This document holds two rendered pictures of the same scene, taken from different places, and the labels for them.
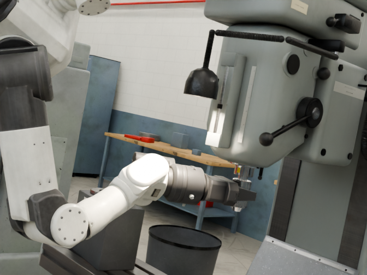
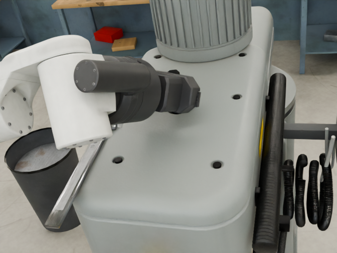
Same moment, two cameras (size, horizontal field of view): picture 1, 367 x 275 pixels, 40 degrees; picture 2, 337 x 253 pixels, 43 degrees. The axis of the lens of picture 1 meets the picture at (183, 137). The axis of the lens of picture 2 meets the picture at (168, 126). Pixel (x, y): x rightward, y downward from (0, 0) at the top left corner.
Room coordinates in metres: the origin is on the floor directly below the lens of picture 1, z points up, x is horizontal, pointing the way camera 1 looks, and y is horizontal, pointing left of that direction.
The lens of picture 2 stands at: (0.70, 0.12, 2.28)
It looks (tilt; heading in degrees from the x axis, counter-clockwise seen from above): 35 degrees down; 334
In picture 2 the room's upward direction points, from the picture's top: 11 degrees counter-clockwise
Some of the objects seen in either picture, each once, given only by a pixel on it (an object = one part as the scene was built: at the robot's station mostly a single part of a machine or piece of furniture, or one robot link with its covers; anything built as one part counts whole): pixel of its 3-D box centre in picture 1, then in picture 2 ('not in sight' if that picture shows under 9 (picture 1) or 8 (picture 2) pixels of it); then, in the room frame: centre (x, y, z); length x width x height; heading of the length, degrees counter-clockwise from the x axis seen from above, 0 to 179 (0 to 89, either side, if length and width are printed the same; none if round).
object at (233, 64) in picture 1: (226, 100); not in sight; (1.14, -0.08, 1.45); 0.04 x 0.04 x 0.21; 44
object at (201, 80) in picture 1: (202, 82); not in sight; (1.09, -0.02, 1.47); 0.07 x 0.07 x 0.06
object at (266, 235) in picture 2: not in sight; (271, 144); (1.14, -0.28, 1.79); 0.45 x 0.04 x 0.04; 134
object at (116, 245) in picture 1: (106, 226); not in sight; (1.56, 0.18, 1.01); 0.22 x 0.12 x 0.20; 36
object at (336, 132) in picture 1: (304, 108); not in sight; (1.35, -0.30, 1.47); 0.24 x 0.19 x 0.26; 44
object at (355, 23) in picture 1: (339, 23); not in sight; (1.17, -0.30, 1.66); 0.12 x 0.04 x 0.04; 134
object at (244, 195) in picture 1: (244, 195); not in sight; (1.19, -0.17, 1.24); 0.06 x 0.02 x 0.03; 109
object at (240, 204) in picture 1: (239, 195); not in sight; (1.22, -0.16, 1.23); 0.05 x 0.05 x 0.06
